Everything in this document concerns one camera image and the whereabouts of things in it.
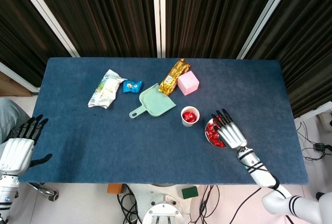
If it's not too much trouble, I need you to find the white double frame post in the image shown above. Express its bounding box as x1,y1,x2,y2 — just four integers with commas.
151,0,167,59

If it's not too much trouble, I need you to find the pink foam cube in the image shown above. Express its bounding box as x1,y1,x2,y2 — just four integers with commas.
177,70,200,96

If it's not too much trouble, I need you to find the thin black floor cable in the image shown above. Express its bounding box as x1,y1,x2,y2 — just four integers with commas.
295,121,332,161

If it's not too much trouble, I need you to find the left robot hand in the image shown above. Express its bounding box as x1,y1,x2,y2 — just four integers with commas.
0,114,53,176

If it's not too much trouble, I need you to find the white device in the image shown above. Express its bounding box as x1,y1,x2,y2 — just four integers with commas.
317,111,332,131

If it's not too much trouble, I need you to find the grey green fabric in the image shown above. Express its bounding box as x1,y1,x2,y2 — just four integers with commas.
0,98,31,144

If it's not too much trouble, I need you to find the mint green plastic dustpan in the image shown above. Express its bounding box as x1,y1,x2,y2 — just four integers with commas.
129,82,177,119

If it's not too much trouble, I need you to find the dark green block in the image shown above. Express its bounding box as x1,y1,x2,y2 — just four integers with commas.
181,186,199,200

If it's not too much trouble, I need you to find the black cable bundle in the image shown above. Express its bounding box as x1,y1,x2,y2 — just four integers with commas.
116,184,143,224

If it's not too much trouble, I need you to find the gold foil snack package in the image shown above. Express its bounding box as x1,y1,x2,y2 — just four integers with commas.
158,58,191,96

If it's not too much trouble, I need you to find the blue snack packet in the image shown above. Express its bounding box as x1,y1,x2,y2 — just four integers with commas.
122,79,144,94

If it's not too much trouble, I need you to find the blue table cloth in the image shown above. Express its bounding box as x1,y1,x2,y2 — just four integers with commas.
18,57,310,186

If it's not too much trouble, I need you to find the white green snack bag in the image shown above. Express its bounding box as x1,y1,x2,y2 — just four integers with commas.
87,68,127,110

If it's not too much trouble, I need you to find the silver metal plate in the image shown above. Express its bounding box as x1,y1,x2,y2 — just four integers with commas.
204,117,230,149

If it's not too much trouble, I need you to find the dark brown curtain panel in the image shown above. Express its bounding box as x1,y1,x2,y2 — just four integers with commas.
246,0,332,117
27,0,156,58
0,0,73,87
165,0,283,59

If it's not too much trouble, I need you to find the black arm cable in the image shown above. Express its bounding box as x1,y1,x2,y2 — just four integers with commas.
228,156,288,224

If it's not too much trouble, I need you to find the orange block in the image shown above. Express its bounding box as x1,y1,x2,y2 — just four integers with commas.
107,184,124,195

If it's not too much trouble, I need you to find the chrome chair base with caster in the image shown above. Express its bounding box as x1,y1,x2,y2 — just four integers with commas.
25,182,60,201

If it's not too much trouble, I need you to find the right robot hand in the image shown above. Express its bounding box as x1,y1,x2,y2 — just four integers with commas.
211,108,248,153

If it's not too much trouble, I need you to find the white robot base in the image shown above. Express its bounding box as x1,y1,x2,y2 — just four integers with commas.
118,184,198,224

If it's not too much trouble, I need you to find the brown board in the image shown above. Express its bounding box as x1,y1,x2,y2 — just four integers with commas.
0,72,33,97

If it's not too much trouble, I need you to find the white paper cup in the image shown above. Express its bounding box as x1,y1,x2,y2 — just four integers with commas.
181,106,201,128

